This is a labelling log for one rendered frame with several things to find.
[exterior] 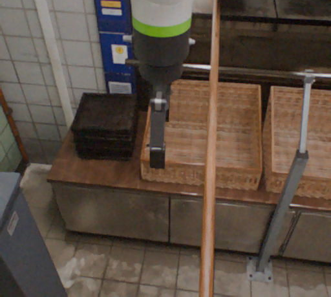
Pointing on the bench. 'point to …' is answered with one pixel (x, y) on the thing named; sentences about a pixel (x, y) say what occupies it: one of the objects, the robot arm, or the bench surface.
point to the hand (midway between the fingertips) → (160, 138)
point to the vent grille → (119, 88)
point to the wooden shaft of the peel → (206, 272)
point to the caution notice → (119, 54)
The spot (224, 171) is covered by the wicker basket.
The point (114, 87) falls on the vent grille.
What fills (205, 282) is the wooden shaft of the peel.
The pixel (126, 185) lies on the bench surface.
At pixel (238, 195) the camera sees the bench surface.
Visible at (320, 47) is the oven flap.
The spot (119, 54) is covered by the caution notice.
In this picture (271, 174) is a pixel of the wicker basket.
